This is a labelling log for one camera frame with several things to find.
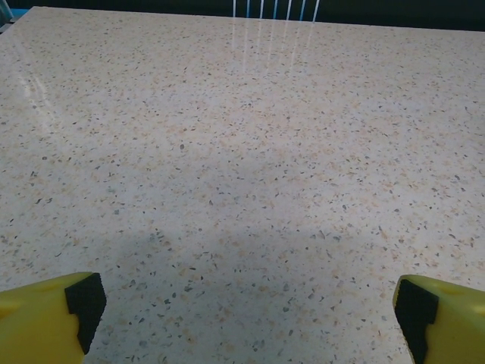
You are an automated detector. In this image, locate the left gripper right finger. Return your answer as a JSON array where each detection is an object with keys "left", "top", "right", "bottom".
[{"left": 392, "top": 275, "right": 485, "bottom": 364}]

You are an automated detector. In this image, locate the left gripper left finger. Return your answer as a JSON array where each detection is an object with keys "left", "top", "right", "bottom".
[{"left": 0, "top": 271, "right": 108, "bottom": 364}]

